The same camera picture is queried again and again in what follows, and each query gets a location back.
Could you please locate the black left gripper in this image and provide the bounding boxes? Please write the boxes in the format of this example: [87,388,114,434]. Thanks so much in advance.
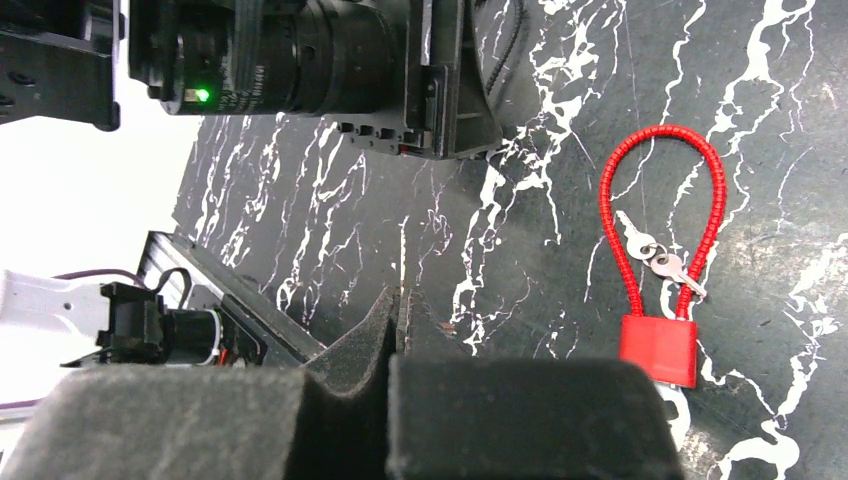
[334,1,502,160]

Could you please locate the black cable padlock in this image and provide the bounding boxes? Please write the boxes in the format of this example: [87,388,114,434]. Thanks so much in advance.
[484,0,526,96]

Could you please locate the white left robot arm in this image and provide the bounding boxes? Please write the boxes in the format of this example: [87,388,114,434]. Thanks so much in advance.
[1,1,502,373]

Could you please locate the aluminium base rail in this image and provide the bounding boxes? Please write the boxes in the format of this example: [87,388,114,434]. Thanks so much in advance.
[138,231,325,368]

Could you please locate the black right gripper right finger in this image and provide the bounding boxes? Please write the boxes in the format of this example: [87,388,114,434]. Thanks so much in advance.
[386,289,685,479]

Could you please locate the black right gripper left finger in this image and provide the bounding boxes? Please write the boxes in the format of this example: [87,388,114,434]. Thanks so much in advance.
[1,287,398,479]

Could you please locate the silver red-lock keys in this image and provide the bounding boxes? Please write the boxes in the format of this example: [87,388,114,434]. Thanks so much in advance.
[615,210,707,297]

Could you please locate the red cable padlock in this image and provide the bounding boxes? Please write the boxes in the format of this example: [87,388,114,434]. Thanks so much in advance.
[598,124,727,388]

